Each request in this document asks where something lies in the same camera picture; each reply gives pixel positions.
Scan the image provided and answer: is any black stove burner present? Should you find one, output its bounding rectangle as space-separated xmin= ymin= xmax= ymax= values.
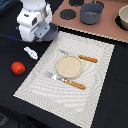
xmin=69 ymin=0 xmax=84 ymax=7
xmin=60 ymin=9 xmax=76 ymax=20

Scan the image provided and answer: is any fork with wooden handle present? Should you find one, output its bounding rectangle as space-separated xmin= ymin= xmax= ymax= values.
xmin=44 ymin=72 xmax=86 ymax=89

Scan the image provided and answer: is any woven beige placemat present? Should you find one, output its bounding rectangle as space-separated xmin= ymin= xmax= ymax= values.
xmin=13 ymin=30 xmax=116 ymax=128

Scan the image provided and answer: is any knife with wooden handle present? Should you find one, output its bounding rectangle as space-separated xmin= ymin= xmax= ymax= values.
xmin=58 ymin=49 xmax=98 ymax=63

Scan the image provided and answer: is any pink toy stove top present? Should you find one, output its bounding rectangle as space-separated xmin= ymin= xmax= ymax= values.
xmin=52 ymin=0 xmax=128 ymax=43

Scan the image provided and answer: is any cream bowl at right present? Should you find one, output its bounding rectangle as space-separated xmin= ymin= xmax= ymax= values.
xmin=119 ymin=5 xmax=128 ymax=30

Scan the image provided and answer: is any red toy sausage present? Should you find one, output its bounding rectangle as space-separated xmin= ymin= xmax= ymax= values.
xmin=11 ymin=62 xmax=25 ymax=75

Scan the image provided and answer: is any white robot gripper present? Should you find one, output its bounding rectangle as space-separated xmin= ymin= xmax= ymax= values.
xmin=17 ymin=0 xmax=52 ymax=42

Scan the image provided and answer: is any round beige plate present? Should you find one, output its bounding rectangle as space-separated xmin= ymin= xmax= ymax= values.
xmin=56 ymin=55 xmax=83 ymax=78

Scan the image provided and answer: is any black stove burner rear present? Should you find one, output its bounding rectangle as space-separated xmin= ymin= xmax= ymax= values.
xmin=69 ymin=0 xmax=84 ymax=7

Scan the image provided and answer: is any black stove burner front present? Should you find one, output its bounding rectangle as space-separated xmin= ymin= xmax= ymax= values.
xmin=60 ymin=9 xmax=76 ymax=20

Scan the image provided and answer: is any grey cooking pot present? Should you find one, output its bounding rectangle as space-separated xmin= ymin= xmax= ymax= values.
xmin=80 ymin=2 xmax=103 ymax=25

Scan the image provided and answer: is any small grey frying pan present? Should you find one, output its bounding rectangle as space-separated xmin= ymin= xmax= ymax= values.
xmin=42 ymin=23 xmax=58 ymax=41

